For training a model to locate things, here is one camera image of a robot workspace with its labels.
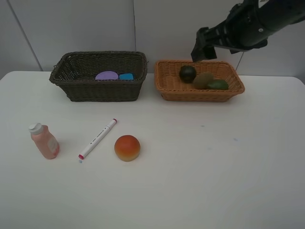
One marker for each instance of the pink bottle white cap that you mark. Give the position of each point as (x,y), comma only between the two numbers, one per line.
(44,140)

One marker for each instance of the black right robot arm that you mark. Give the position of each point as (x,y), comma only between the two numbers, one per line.
(275,15)

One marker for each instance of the dark brown wicker basket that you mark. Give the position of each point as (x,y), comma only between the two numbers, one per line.
(75,75)

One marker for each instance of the dark purple mangosteen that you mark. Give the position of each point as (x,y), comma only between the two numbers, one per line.
(187,73)

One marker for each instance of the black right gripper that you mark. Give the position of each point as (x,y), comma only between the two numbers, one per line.
(239,32)

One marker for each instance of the blue whiteboard eraser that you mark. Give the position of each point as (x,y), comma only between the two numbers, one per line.
(126,76)

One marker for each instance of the purple lidded round container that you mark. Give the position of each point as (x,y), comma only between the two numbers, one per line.
(107,75)

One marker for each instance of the orange round bread bun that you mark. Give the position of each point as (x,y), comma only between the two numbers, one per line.
(127,148)

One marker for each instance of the white marker red caps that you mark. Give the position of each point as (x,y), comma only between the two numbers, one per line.
(97,139)

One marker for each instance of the brown kiwi fruit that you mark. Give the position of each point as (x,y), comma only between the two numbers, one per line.
(201,81)

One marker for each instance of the green lime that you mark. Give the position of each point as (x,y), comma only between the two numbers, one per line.
(218,85)

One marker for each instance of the orange wicker basket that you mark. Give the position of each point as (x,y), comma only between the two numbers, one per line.
(171,87)

